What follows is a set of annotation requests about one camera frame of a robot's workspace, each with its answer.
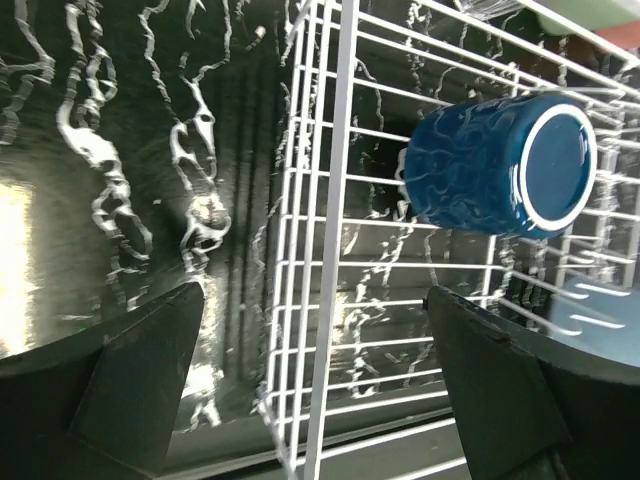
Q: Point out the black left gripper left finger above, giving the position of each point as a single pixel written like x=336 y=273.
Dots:
x=102 y=403

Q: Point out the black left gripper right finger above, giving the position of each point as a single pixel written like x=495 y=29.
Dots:
x=528 y=406

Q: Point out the green plastic cup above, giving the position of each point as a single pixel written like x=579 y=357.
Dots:
x=595 y=15

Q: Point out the pink plastic cup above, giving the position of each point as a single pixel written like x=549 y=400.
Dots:
x=625 y=36

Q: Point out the clear glass tumbler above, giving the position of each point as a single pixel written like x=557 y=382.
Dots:
x=485 y=10

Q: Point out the light blue plastic cup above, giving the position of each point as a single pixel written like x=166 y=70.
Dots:
x=600 y=312

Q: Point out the dark blue ceramic mug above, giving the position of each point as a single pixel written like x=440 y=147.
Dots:
x=522 y=166

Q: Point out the white wire dish rack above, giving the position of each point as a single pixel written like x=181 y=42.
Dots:
x=352 y=372

